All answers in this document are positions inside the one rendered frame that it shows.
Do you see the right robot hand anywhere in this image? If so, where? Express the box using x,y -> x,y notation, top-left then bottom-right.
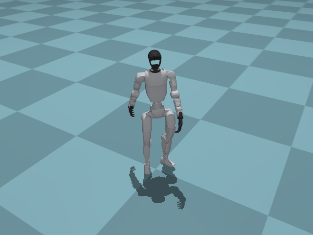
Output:
128,106 -> 134,117

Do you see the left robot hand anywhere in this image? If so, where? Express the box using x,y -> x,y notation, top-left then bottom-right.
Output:
175,112 -> 183,133

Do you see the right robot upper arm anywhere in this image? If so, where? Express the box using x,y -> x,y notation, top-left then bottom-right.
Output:
132,72 -> 145,98

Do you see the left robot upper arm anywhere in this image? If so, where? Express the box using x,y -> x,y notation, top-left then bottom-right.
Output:
166,70 -> 179,99

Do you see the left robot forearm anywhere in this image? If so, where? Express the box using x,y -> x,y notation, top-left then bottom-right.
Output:
173,96 -> 183,117

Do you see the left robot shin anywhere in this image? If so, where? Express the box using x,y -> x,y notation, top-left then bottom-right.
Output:
161,139 -> 172,160

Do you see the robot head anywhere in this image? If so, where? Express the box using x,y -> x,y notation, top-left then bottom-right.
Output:
148,50 -> 161,73

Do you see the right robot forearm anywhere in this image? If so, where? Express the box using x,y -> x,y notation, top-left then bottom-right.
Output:
128,91 -> 137,107

